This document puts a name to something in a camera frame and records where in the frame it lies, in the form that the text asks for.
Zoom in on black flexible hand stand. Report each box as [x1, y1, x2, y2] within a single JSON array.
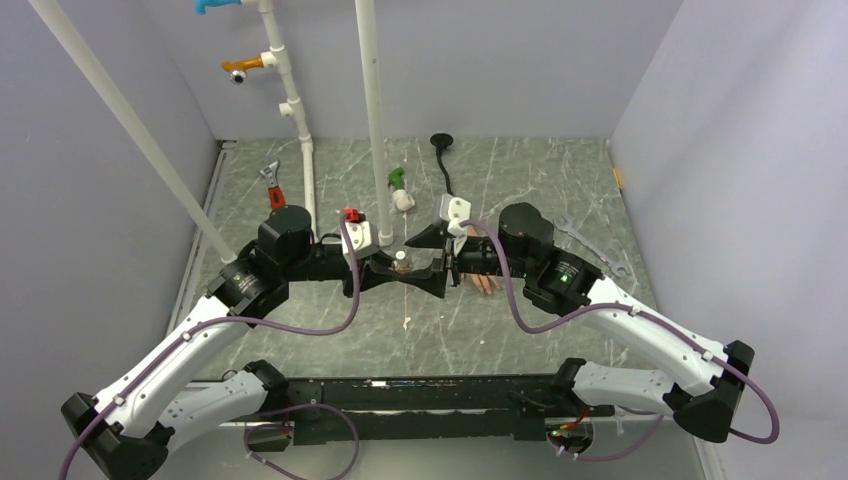
[[430, 132, 454, 195]]

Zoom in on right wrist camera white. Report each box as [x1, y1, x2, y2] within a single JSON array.
[[433, 193, 471, 255]]

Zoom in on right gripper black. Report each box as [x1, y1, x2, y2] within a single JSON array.
[[397, 224, 532, 298]]

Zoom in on red handled adjustable wrench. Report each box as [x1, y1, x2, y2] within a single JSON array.
[[259, 160, 286, 210]]

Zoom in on green valve white fitting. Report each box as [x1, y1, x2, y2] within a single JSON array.
[[387, 167, 415, 213]]

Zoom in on purple cable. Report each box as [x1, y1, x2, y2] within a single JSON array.
[[460, 219, 780, 445], [58, 211, 362, 480]]

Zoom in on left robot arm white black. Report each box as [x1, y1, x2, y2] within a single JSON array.
[[59, 206, 381, 479]]

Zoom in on white diagonal pole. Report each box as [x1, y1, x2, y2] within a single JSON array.
[[30, 0, 236, 263]]

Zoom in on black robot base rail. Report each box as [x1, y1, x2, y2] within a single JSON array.
[[238, 360, 617, 448]]

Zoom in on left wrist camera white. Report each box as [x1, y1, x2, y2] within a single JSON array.
[[340, 208, 380, 260]]

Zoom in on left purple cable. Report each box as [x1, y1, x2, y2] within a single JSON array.
[[58, 211, 362, 480]]

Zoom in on mannequin practice hand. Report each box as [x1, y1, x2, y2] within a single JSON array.
[[470, 225, 505, 297]]

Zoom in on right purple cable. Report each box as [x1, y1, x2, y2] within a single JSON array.
[[460, 219, 780, 445]]

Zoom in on white PVC pipe frame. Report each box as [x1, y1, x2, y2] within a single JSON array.
[[241, 0, 395, 248]]

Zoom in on blue tap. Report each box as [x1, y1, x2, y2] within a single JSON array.
[[194, 0, 243, 15]]

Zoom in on silver open-end wrench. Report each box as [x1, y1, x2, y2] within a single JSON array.
[[554, 217, 632, 279]]

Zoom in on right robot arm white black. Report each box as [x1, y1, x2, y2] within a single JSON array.
[[405, 199, 754, 443]]

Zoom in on glitter nail polish bottle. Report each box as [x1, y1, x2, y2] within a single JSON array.
[[391, 250, 413, 274]]

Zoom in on orange tap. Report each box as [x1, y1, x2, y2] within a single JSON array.
[[221, 56, 265, 85]]

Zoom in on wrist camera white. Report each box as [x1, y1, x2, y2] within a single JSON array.
[[433, 193, 471, 255], [340, 208, 380, 260]]

